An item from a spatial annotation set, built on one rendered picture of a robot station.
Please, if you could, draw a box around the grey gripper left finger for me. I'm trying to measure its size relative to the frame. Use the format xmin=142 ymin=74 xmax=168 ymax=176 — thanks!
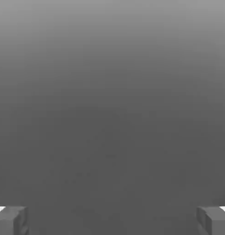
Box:
xmin=0 ymin=206 xmax=30 ymax=235

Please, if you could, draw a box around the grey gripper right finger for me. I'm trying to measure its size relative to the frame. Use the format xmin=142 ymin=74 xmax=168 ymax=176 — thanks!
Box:
xmin=196 ymin=206 xmax=225 ymax=235

